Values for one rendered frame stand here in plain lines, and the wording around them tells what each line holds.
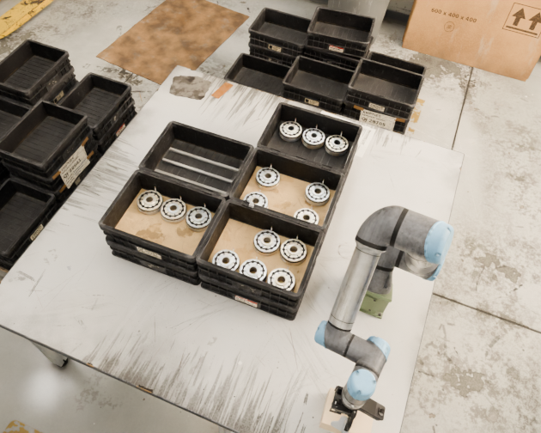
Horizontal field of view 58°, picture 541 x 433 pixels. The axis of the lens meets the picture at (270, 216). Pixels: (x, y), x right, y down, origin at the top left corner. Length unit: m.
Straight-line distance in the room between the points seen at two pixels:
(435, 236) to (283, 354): 0.78
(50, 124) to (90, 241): 1.01
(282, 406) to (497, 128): 2.76
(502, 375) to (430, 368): 0.37
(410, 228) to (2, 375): 2.14
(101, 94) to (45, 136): 0.52
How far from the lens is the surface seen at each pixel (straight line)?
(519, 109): 4.17
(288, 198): 2.04
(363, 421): 1.76
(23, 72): 3.38
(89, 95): 3.27
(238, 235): 1.93
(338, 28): 3.55
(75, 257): 2.14
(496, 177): 3.59
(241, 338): 1.88
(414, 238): 1.37
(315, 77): 3.31
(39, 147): 2.88
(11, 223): 2.91
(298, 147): 2.23
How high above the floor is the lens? 2.46
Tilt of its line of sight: 55 degrees down
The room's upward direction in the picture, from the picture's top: 4 degrees clockwise
